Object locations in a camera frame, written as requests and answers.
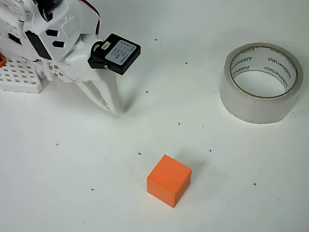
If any orange foam cube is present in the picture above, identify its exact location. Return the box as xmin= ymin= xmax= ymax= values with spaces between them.
xmin=146 ymin=154 xmax=193 ymax=209

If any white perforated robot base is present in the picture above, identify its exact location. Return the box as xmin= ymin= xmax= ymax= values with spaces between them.
xmin=0 ymin=57 xmax=44 ymax=94

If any clear packing tape roll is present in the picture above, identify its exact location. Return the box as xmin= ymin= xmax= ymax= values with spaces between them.
xmin=219 ymin=42 xmax=305 ymax=125

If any red black servo cable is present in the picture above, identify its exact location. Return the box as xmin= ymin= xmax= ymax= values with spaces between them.
xmin=79 ymin=0 xmax=102 ymax=35

